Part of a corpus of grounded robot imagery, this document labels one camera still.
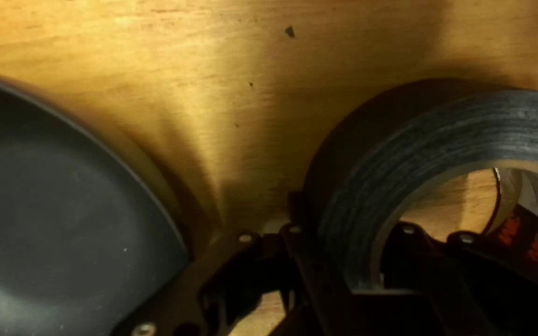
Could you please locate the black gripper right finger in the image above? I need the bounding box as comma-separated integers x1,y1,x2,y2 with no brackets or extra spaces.
378,219,538,336

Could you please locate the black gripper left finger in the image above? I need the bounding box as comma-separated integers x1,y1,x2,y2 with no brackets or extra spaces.
111,190,359,336

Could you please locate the black masking tape roll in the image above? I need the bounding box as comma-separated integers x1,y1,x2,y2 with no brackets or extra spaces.
300,76,538,294

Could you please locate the black bowl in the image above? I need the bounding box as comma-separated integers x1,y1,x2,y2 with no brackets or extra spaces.
0,68,191,336

